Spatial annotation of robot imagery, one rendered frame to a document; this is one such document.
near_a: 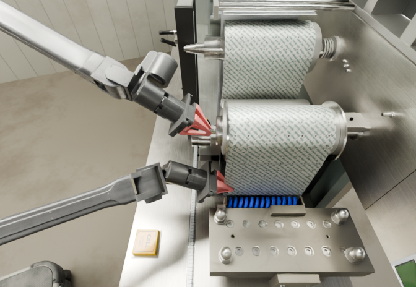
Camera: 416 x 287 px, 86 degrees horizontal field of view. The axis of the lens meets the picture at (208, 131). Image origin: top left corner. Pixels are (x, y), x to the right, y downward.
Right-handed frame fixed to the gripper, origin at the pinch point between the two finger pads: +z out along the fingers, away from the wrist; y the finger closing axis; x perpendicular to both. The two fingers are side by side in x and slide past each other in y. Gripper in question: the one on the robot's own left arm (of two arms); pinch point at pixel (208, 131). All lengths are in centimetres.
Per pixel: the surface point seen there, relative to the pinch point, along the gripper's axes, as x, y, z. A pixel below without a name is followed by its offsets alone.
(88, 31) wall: -158, -232, -77
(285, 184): 3.3, 6.4, 25.5
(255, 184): -1.6, 6.8, 19.0
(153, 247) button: -34.1, 19.2, 7.9
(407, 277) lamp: 19.1, 28.8, 33.1
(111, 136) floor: -157, -103, -1
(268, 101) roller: 11.1, -12.5, 13.0
